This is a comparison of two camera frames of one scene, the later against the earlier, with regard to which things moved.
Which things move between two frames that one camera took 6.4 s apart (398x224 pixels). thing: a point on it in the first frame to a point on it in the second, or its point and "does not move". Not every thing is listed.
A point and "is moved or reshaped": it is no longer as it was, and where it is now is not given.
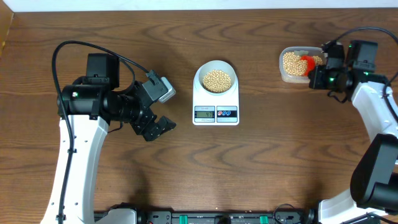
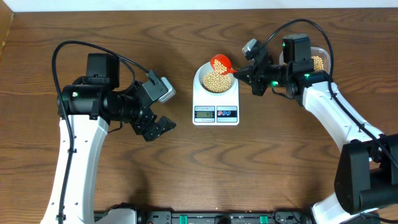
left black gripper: (141, 126) does not move
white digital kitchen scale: (215, 111) does not move
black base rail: (236, 217) does not move
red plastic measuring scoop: (310, 63) is moved or reshaped
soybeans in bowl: (216, 81) does not move
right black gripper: (316, 76) to (253, 78)
